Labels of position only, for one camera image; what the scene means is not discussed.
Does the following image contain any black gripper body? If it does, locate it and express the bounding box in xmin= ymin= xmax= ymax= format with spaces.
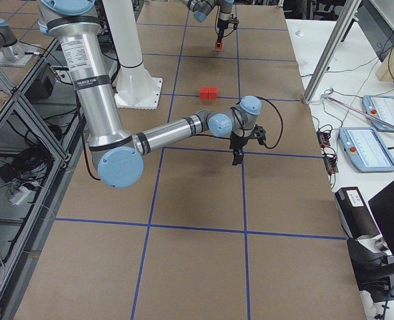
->
xmin=217 ymin=13 xmax=231 ymax=35
xmin=229 ymin=132 xmax=250 ymax=155

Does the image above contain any red block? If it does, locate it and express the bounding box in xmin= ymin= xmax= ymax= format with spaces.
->
xmin=199 ymin=87 xmax=209 ymax=100
xmin=207 ymin=87 xmax=218 ymax=100
xmin=214 ymin=43 xmax=223 ymax=51

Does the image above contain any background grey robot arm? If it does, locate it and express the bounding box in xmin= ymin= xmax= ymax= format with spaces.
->
xmin=0 ymin=18 xmax=38 ymax=67

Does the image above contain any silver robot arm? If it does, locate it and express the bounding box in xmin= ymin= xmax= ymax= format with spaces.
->
xmin=38 ymin=1 xmax=261 ymax=188
xmin=181 ymin=0 xmax=239 ymax=50

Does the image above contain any small red circuit board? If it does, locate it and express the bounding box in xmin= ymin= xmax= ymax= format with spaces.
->
xmin=317 ymin=131 xmax=331 ymax=148

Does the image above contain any brown paper table cover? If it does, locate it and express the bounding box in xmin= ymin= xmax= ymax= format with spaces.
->
xmin=15 ymin=2 xmax=365 ymax=319

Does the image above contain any near teach pendant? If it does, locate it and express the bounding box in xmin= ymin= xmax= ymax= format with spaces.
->
xmin=339 ymin=127 xmax=394 ymax=173

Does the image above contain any teach pendant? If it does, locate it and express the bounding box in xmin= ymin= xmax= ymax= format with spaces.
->
xmin=339 ymin=127 xmax=394 ymax=173
xmin=363 ymin=95 xmax=394 ymax=132

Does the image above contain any black box with label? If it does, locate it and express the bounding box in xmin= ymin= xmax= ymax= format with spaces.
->
xmin=334 ymin=187 xmax=381 ymax=240

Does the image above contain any far teach pendant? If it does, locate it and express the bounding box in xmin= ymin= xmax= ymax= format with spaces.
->
xmin=363 ymin=95 xmax=394 ymax=132

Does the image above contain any white power adapter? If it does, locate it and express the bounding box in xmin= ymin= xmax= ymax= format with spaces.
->
xmin=9 ymin=186 xmax=31 ymax=205

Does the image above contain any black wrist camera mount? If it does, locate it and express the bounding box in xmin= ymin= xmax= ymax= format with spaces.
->
xmin=229 ymin=15 xmax=239 ymax=31
xmin=249 ymin=124 xmax=267 ymax=147

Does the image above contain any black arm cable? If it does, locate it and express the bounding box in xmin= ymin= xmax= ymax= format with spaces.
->
xmin=231 ymin=96 xmax=283 ymax=149

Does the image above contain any white central pedestal column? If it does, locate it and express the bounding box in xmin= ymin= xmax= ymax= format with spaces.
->
xmin=103 ymin=0 xmax=163 ymax=109

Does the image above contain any aluminium frame post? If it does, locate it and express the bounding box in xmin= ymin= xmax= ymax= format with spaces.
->
xmin=303 ymin=0 xmax=361 ymax=105

